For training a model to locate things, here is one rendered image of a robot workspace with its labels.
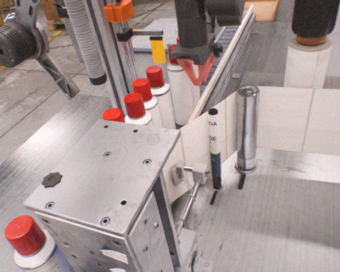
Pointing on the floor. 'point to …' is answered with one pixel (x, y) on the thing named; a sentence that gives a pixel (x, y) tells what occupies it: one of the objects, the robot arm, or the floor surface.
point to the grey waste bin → (73, 37)
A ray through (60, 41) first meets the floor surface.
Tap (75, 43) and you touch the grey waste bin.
